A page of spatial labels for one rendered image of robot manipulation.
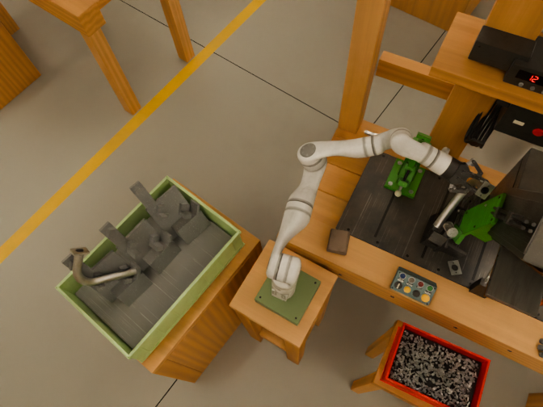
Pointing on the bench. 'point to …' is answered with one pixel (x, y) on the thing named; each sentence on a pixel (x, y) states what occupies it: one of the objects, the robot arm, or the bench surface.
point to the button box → (414, 285)
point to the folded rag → (338, 241)
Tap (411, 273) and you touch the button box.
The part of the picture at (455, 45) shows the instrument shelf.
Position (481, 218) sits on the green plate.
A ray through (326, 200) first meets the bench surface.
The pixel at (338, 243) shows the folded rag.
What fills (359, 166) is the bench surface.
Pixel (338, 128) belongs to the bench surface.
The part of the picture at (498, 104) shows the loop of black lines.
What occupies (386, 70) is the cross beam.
